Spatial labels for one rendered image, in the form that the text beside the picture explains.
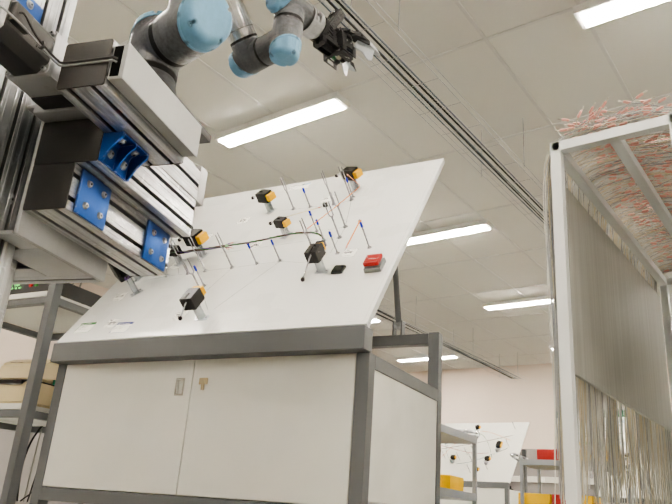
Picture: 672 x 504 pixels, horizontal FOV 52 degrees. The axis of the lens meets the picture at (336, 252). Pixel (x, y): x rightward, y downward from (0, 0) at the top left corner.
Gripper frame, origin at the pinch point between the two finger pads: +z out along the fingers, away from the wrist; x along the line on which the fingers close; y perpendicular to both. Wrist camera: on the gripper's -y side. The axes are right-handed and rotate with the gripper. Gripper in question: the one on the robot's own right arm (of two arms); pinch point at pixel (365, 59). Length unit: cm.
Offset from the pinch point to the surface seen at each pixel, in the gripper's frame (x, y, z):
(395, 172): -40, -12, 68
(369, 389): -22, 86, 22
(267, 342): -48, 69, 9
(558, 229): 27, 46, 49
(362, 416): -24, 93, 20
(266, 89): -212, -203, 159
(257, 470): -55, 103, 13
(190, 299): -71, 52, -2
